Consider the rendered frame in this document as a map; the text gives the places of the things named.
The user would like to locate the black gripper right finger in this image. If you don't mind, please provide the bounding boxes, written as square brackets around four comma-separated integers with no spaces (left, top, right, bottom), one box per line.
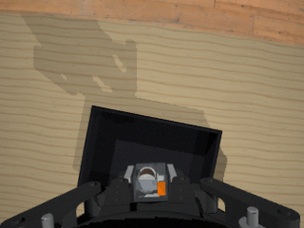
[165,164,300,228]

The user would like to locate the black parts tray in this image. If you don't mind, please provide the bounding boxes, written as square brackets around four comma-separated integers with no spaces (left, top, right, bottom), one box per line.
[77,105,222,187]

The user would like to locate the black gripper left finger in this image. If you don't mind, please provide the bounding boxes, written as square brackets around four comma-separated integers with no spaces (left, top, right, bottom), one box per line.
[0,165,136,228]

